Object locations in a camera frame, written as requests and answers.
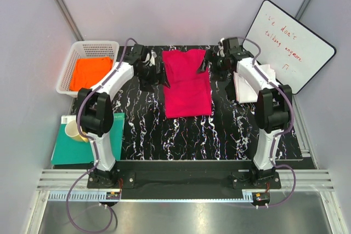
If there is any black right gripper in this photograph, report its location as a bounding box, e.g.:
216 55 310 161
196 49 231 82

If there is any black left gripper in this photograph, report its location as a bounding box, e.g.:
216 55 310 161
135 62 169 93

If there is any crimson red t shirt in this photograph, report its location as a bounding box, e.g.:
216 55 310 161
162 49 212 118

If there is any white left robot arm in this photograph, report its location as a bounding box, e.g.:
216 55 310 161
76 43 170 188

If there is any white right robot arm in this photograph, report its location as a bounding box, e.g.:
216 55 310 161
197 37 294 188

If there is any folded white t shirt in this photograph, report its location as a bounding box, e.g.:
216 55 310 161
233 64 276 104

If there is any black marbled table mat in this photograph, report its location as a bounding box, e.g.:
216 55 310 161
68 44 304 161

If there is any orange t shirt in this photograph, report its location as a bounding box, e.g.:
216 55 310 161
70 56 113 92

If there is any white plastic basket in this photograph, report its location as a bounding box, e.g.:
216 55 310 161
56 40 120 98

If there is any cream yellow mug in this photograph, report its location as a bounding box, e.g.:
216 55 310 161
65 119 89 142

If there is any green paper folder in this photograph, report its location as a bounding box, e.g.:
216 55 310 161
51 113 125 165

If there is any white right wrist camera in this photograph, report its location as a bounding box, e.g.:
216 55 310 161
217 45 225 57

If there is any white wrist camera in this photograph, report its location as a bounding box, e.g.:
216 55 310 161
217 45 225 57
146 51 157 66

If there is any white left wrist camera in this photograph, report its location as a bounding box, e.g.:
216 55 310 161
146 51 157 66

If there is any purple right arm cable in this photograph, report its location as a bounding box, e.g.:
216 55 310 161
237 36 297 209

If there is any white whiteboard black frame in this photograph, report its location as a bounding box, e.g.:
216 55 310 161
243 0 337 94

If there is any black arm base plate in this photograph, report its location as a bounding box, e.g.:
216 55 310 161
87 161 281 190

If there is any aluminium frame rail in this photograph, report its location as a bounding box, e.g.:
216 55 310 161
36 169 337 191

